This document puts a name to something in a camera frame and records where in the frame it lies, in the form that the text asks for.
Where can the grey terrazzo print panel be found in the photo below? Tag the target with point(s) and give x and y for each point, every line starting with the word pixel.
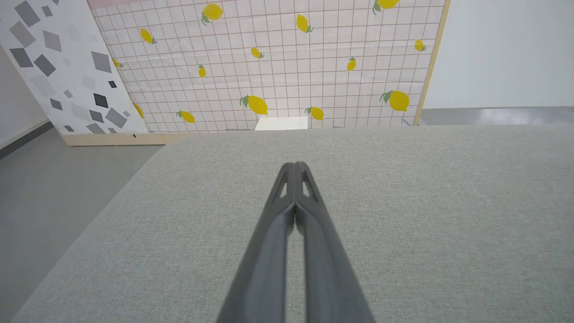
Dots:
pixel 63 67

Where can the white box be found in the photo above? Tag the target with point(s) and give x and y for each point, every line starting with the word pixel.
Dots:
pixel 281 124

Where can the grey fabric sofa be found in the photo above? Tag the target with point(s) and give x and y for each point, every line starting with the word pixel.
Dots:
pixel 426 215

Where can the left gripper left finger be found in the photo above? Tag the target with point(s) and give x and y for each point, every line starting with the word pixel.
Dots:
pixel 269 255

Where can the lemon print tile panel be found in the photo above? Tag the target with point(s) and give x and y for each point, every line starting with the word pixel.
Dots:
pixel 278 67

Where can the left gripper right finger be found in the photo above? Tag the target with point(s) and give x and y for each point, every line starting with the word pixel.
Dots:
pixel 327 264

